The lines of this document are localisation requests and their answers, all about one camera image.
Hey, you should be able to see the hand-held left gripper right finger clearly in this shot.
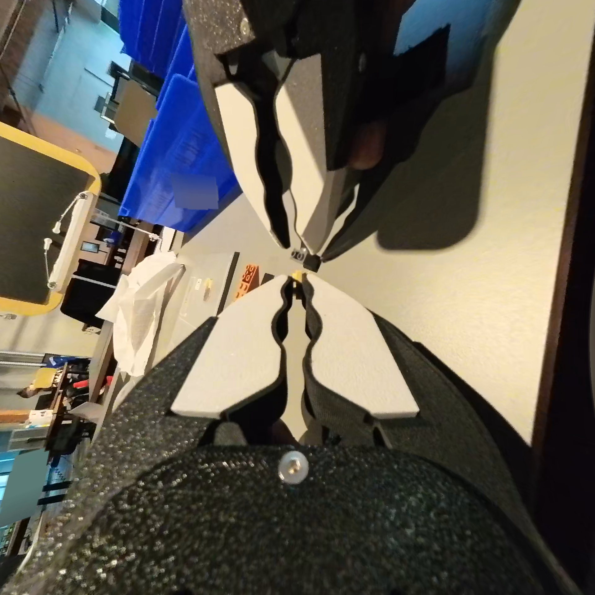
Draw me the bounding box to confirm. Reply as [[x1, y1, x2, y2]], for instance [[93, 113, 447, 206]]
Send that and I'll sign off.
[[300, 272, 421, 420]]

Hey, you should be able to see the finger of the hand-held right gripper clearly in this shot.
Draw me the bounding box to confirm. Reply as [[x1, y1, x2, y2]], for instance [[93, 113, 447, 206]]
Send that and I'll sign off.
[[273, 52, 361, 257], [214, 82, 300, 251]]

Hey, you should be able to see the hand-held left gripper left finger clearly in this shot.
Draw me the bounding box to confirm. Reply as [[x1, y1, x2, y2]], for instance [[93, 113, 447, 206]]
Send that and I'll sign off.
[[170, 273, 291, 417]]

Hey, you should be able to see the small grey toy brick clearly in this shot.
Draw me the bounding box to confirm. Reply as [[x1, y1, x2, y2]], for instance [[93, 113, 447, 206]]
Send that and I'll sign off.
[[290, 248, 324, 273]]

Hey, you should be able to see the grey desk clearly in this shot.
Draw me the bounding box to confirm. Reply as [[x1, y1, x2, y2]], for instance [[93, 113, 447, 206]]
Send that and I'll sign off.
[[90, 0, 595, 465]]

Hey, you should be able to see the person's right hand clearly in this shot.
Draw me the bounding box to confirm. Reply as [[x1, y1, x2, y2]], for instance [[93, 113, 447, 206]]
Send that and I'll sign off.
[[348, 117, 387, 170]]

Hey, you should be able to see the stack of blue storage bins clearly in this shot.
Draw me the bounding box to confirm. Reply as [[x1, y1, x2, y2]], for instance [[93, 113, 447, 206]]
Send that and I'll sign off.
[[118, 0, 243, 233]]

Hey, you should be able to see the grey instruction booklet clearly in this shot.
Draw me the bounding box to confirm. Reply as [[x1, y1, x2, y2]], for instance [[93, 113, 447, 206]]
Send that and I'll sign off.
[[177, 251, 240, 328]]

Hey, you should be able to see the orange toy brick assembly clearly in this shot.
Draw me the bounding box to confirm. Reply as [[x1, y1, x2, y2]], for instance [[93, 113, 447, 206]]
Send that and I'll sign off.
[[231, 263, 262, 303]]

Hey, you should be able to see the large crumpled white paper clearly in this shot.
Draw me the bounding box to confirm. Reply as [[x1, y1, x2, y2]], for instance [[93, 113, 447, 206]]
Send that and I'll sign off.
[[95, 251, 187, 377]]

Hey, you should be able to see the yellow-rimmed black case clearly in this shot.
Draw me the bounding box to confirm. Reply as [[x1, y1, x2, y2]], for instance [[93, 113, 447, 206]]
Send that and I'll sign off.
[[0, 122, 102, 318]]

